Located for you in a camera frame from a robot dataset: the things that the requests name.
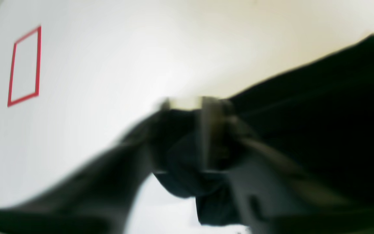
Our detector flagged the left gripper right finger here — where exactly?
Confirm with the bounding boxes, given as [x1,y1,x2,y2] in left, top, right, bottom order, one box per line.
[200,97,374,234]

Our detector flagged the black T-shirt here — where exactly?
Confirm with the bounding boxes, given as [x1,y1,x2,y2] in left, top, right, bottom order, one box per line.
[155,35,374,226]

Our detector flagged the red tape marking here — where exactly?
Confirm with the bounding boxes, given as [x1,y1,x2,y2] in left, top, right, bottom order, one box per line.
[7,25,42,107]

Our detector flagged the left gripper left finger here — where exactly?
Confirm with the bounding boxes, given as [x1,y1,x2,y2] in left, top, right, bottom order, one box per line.
[0,101,181,234]

